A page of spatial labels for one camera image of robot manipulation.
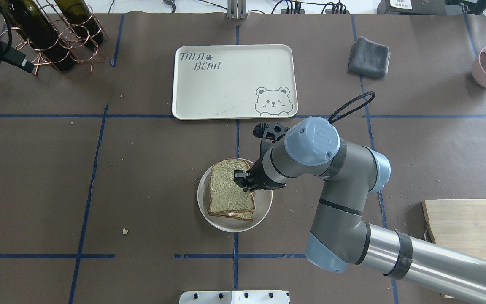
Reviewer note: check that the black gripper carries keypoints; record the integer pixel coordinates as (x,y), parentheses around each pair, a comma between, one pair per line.
(256,175)

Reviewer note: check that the bread slice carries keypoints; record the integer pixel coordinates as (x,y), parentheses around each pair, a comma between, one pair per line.
(244,208)
(224,192)

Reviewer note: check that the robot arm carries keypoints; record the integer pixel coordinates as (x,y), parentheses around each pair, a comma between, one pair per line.
(338,236)

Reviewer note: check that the cream bear serving tray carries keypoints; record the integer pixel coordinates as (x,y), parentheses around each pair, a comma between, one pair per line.
(234,82)

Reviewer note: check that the white round plate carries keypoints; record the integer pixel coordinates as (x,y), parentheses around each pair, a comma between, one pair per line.
(263,200)

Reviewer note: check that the grey folded cloth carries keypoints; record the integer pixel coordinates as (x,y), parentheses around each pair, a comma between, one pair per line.
(369,58)

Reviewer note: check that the wooden cutting board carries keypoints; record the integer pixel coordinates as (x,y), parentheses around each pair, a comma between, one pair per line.
(457,224)

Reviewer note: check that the dark green wine bottle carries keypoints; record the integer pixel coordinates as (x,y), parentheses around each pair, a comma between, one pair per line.
(41,34)

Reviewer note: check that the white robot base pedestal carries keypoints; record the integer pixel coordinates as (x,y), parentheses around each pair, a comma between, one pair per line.
(236,297)

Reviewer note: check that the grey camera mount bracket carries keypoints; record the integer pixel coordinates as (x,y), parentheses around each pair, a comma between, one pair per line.
(237,9)

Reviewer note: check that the copper wire bottle rack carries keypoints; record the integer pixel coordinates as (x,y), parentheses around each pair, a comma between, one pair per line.
(79,52)

